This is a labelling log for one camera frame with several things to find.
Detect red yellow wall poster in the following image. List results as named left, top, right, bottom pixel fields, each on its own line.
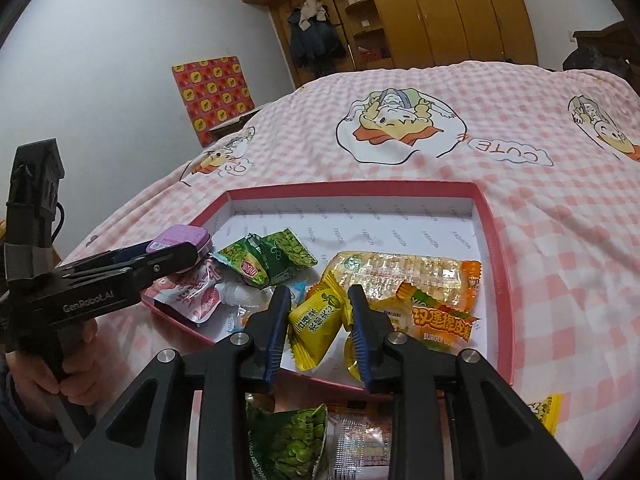
left=171, top=56, right=255, bottom=149

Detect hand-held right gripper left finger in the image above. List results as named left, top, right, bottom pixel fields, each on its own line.
left=57, top=285, right=293, bottom=480

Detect hanging dark coats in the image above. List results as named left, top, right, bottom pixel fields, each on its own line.
left=286, top=0, right=347, bottom=74

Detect wooden wardrobe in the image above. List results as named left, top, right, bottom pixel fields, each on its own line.
left=236, top=0, right=539, bottom=86

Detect blue jelly candy packet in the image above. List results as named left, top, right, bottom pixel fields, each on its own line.
left=287, top=280, right=310, bottom=307

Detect orange burger snack packet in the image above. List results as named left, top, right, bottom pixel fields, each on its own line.
left=372, top=280, right=477, bottom=357

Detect yellow snack packet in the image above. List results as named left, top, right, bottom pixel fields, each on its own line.
left=525, top=394, right=565, bottom=436
left=344, top=337, right=367, bottom=382
left=288, top=269, right=354, bottom=372

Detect small wooden table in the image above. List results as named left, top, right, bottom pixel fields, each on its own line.
left=207, top=107, right=268, bottom=142

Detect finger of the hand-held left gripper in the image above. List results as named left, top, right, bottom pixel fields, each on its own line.
left=127, top=241, right=202, bottom=286
left=55, top=242, right=156, bottom=275

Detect purple tin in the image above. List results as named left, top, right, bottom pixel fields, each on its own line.
left=146, top=226, right=212, bottom=262

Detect person's left hand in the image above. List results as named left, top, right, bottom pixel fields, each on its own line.
left=7, top=317, right=99, bottom=397

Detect green pea snack packet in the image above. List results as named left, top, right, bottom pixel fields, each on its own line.
left=212, top=228, right=319, bottom=289
left=245, top=402, right=329, bottom=480

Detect clear red snack packet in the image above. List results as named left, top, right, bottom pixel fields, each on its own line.
left=327, top=402, right=396, bottom=480

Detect black cable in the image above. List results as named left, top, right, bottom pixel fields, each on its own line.
left=50, top=202, right=67, bottom=242

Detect pink checked printed blanket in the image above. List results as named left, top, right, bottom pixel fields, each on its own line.
left=55, top=60, right=640, bottom=480

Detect person's left forearm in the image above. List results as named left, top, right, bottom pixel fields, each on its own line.
left=0, top=355, right=81, bottom=480

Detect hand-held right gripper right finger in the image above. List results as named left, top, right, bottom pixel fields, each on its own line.
left=347, top=284, right=583, bottom=480

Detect dark bag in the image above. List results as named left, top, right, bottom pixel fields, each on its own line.
left=562, top=45, right=634, bottom=82

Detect red cardboard box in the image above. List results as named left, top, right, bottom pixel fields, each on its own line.
left=141, top=180, right=514, bottom=402

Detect pink snack packet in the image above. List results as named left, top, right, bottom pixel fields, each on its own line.
left=150, top=260, right=224, bottom=324

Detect orange cracker packet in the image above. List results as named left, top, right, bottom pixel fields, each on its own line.
left=320, top=251, right=482, bottom=322

